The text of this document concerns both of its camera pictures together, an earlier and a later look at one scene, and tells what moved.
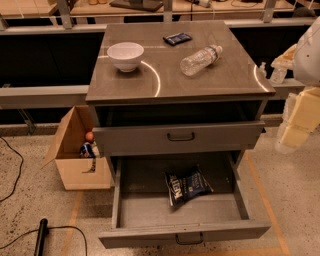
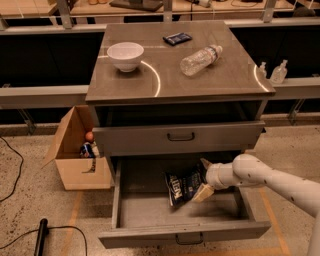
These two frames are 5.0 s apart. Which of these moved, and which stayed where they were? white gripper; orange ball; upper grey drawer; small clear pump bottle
Moved: white gripper
Stayed: upper grey drawer; small clear pump bottle; orange ball
